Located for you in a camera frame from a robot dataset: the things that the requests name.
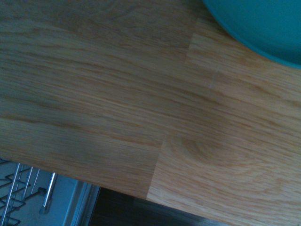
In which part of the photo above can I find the open dishwasher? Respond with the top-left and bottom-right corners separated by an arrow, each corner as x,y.
0,157 -> 102,226

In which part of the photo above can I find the grey wire dishwasher rack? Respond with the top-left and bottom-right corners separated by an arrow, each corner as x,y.
0,157 -> 58,226

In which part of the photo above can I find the teal plate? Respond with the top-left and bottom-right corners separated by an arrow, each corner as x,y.
202,0 -> 301,69

